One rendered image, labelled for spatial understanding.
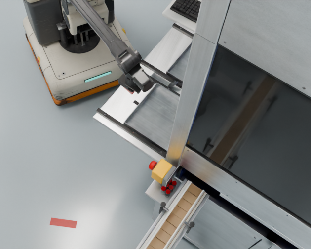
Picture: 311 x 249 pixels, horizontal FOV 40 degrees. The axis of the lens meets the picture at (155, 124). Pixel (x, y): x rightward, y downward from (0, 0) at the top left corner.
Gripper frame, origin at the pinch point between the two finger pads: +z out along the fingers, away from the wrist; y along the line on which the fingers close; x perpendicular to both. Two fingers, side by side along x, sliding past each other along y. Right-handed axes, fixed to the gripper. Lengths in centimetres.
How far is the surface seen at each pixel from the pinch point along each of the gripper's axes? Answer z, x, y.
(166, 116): 19.9, 8.5, 13.1
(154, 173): 5.1, -22.2, 26.9
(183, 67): 20.1, 36.1, 4.6
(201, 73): -58, -13, 31
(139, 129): 19.7, -4.2, 7.4
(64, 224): 107, -48, -15
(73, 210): 107, -38, -17
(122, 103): 19.9, 1.8, -6.9
